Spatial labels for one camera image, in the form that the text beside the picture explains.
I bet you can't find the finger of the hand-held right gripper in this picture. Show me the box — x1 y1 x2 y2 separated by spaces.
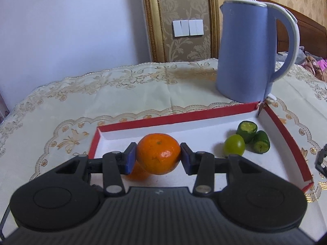
315 144 327 178

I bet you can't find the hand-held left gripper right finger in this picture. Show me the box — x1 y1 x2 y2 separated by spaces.
180 142 266 194

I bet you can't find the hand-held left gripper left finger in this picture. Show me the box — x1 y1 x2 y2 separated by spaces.
55 142 138 194

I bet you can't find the orange mandarin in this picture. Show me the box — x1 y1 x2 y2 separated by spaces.
136 133 181 175

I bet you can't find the red cardboard box tray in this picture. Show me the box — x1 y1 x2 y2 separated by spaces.
88 101 315 194

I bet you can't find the green lime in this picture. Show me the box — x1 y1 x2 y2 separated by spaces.
224 134 246 157

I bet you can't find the green cucumber piece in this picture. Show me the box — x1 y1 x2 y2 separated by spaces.
236 121 257 143
252 131 270 154

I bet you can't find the cream embroidered tablecloth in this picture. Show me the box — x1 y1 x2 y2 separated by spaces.
0 57 327 238

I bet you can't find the pile of colourful bedding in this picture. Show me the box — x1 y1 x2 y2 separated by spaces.
277 46 327 82

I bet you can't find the blue electric kettle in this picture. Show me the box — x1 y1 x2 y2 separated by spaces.
216 0 300 104

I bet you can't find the brown wooden headboard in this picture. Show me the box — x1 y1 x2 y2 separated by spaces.
240 0 327 59

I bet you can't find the white wall light switch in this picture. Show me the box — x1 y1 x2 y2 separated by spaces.
172 19 204 37

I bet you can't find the gold framed wall panel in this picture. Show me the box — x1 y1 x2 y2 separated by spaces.
140 0 221 63

